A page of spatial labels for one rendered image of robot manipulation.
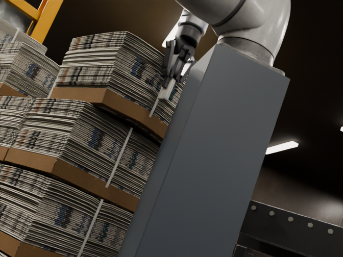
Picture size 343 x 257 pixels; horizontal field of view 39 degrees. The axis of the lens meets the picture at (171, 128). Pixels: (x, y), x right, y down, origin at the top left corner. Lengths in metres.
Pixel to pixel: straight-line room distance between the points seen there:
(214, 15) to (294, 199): 9.65
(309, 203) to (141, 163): 9.51
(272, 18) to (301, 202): 9.67
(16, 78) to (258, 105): 1.05
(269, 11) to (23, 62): 1.02
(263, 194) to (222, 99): 9.34
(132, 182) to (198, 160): 0.46
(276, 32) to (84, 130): 0.58
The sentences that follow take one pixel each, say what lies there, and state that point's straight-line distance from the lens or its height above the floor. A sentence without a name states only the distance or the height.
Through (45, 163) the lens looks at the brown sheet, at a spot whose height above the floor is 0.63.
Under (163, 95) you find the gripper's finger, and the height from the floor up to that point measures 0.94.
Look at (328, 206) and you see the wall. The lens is 11.16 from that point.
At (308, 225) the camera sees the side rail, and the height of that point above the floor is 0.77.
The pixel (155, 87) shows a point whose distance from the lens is 1.47.
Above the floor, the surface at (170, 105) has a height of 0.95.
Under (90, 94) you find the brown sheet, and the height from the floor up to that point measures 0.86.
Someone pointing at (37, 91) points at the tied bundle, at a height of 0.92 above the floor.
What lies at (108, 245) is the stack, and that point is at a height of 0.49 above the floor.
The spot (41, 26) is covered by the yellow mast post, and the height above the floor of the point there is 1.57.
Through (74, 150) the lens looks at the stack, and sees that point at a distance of 1.35.
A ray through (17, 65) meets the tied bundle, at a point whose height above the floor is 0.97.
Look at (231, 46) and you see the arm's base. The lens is 1.20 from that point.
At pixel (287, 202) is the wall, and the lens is 10.66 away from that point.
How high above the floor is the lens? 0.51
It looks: 14 degrees up
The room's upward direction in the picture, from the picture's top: 21 degrees clockwise
